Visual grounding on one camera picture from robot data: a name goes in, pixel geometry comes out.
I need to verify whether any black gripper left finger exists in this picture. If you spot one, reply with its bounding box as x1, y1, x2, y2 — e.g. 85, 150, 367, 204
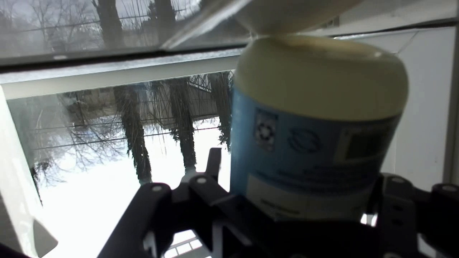
98, 148, 255, 258

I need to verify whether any pump soap bottle blue label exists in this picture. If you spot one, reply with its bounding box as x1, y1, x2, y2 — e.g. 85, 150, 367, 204
228, 35, 410, 224

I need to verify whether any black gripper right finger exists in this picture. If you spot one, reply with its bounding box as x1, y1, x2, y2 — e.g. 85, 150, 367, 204
357, 174, 459, 258

